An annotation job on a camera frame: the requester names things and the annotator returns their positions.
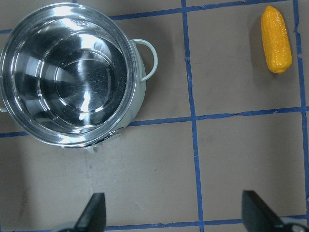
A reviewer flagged yellow corn cob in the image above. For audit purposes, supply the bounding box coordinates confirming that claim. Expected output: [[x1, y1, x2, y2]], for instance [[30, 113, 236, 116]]
[[261, 6, 293, 74]]

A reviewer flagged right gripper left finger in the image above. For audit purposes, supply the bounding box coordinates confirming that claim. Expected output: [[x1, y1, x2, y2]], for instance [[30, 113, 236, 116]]
[[75, 193, 107, 232]]

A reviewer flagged pale green electric pot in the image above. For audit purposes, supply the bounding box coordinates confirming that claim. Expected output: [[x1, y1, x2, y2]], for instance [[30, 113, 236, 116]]
[[0, 2, 158, 153]]

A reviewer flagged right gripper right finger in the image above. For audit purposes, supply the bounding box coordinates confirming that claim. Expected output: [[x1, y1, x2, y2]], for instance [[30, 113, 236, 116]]
[[242, 190, 290, 232]]

